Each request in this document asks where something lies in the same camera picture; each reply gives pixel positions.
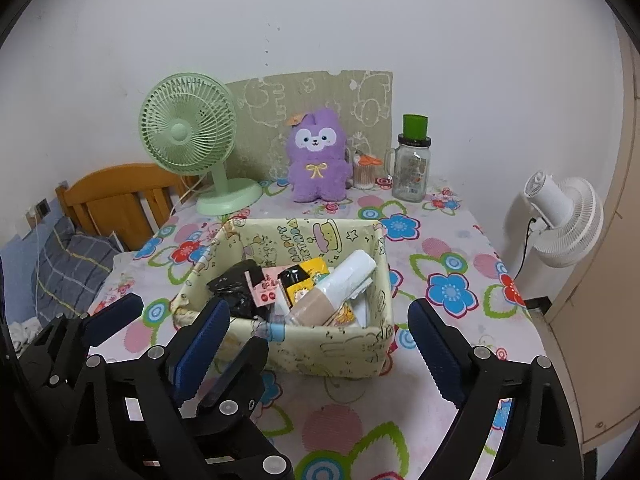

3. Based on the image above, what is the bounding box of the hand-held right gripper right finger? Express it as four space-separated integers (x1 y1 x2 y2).
407 298 586 480

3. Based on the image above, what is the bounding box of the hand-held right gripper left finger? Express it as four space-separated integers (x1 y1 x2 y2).
55 297 232 480

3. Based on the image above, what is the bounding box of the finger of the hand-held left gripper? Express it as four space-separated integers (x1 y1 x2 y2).
192 336 296 480
80 292 145 348

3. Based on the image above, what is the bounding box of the black plastic bag bundle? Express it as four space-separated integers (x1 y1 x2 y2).
207 259 266 320

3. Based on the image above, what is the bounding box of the pink packet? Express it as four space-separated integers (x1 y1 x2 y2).
245 265 281 307

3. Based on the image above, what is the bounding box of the yellow printed storage box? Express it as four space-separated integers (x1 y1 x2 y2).
172 217 396 377

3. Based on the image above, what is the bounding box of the yellow cartoon tissue packet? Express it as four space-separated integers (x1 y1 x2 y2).
277 257 331 306

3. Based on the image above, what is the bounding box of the white plastic bag roll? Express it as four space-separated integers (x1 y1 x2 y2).
287 250 377 327

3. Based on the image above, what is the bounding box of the white crumpled cloth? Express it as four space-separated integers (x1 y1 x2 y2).
7 320 41 356

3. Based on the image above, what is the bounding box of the grey plaid cloth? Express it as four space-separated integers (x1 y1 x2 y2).
31 216 123 321

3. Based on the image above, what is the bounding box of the wooden chair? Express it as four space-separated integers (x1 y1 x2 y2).
55 162 201 251

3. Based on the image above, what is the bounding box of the glass jar with black lid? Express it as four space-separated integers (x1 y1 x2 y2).
384 133 432 202

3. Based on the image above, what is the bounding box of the white standing fan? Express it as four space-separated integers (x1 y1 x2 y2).
522 171 605 268

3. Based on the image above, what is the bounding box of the cotton swab jar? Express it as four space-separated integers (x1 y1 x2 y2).
352 152 383 190

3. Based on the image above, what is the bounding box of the green desk fan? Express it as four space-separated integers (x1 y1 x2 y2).
138 72 263 217

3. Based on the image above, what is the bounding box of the purple plush toy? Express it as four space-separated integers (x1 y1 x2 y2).
286 112 352 203

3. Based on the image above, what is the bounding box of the green plastic cup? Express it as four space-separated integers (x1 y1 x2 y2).
403 114 430 141

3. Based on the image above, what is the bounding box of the beige wardrobe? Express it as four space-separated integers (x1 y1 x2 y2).
542 20 640 451

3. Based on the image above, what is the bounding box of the green printed cardboard sheet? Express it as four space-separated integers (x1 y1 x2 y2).
223 70 394 183

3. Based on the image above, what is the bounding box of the black fan cable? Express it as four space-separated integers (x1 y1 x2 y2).
515 217 538 278

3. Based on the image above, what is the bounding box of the desk fan power cord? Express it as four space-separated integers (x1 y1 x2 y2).
170 175 208 208

